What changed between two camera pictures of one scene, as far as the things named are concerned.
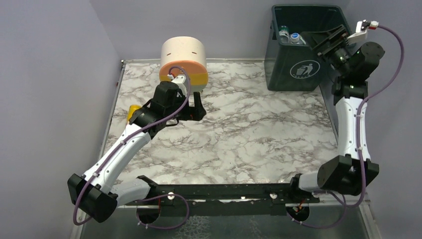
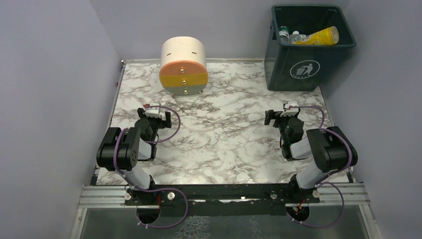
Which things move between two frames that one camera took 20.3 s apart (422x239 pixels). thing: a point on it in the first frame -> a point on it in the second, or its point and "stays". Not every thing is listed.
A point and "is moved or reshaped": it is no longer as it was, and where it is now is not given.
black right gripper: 328,42 -> 275,118
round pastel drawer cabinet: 188,53 stays
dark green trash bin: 294,66 stays
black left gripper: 193,110 -> 162,119
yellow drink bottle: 132,108 is moved or reshaped
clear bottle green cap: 284,38 stays
